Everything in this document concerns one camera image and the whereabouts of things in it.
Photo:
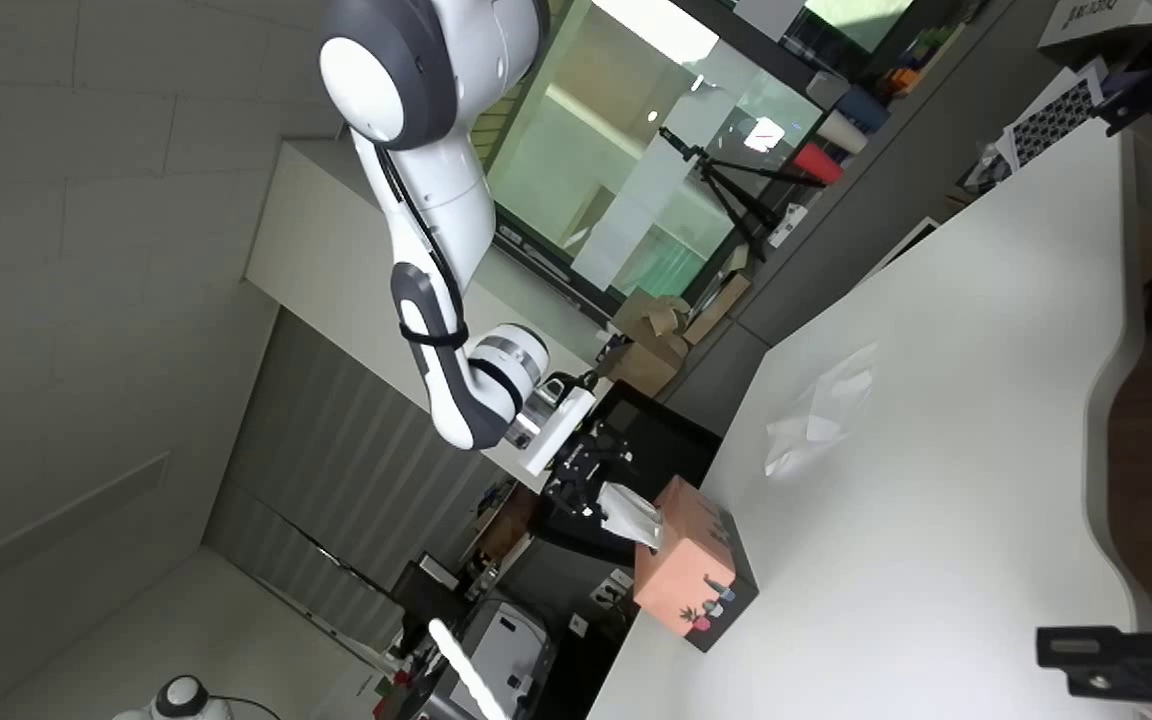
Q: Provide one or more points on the orange cardboard tissue box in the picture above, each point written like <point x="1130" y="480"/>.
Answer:
<point x="697" y="567"/>

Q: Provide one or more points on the white box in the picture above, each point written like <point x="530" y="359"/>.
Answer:
<point x="1098" y="27"/>

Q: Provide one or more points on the crumpled white serviette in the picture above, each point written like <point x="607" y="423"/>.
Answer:
<point x="809" y="423"/>

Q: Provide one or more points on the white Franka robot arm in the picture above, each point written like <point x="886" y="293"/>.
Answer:
<point x="439" y="200"/>

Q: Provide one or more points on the white perforated computer case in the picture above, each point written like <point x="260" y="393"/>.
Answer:
<point x="1050" y="121"/>

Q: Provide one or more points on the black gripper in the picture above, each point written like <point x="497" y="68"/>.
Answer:
<point x="587" y="447"/>

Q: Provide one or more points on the brown cardboard box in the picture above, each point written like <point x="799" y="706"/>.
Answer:
<point x="654" y="340"/>

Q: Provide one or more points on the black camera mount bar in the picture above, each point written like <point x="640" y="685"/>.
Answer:
<point x="1130" y="663"/>

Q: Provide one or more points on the black camera tripod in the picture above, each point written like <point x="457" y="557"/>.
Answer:
<point x="724" y="186"/>

